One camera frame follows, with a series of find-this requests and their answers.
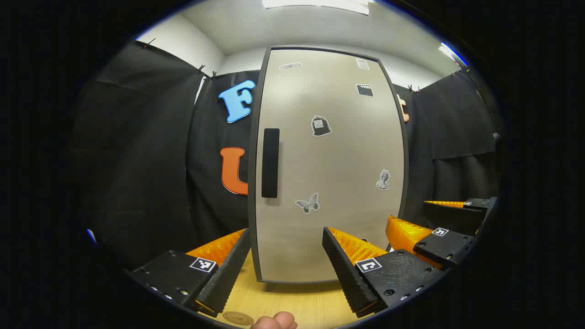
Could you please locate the black backdrop cloth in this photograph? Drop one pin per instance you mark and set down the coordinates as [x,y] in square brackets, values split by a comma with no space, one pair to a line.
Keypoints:
[137,183]

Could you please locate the grey cabinet door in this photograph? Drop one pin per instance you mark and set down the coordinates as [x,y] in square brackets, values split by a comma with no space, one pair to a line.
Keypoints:
[329,183]

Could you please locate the small ceiling light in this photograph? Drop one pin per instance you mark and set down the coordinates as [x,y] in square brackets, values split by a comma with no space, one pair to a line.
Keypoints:
[452,54]

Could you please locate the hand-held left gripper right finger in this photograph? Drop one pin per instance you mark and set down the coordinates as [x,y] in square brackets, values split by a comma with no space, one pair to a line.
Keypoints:
[345,274]

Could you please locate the long ceiling light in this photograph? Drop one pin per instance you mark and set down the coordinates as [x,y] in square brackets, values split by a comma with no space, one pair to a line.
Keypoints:
[315,5]

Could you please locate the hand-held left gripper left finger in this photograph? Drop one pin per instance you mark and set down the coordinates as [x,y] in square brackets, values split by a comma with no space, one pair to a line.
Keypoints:
[228,274]

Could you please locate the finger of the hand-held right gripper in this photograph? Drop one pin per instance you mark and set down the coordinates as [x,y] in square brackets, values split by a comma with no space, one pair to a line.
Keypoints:
[445,249]
[480,203]

